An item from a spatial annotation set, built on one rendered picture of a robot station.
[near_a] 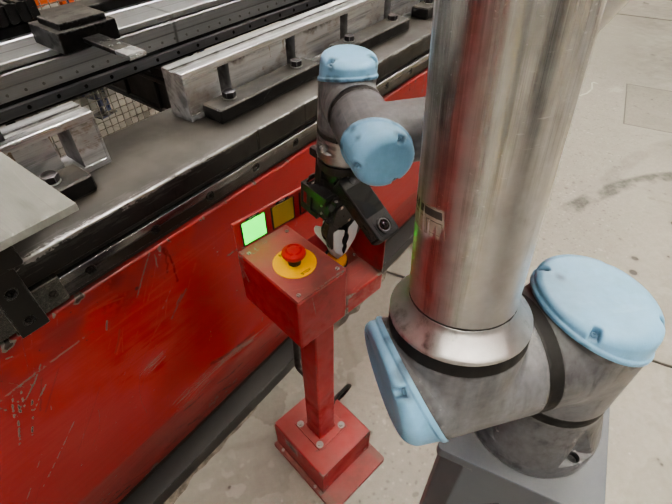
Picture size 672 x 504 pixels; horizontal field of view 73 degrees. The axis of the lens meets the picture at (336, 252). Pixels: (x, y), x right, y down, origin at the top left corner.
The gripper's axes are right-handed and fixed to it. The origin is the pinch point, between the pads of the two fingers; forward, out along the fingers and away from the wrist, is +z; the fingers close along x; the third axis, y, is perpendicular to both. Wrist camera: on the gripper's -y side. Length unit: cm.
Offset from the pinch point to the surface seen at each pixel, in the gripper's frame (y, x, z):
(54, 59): 63, 19, -17
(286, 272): 0.5, 12.2, -4.0
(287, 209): 9.8, 4.2, -6.4
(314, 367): -2.4, 7.8, 28.2
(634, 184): -16, -193, 73
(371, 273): -5.0, -3.0, 3.2
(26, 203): 12.9, 38.3, -24.9
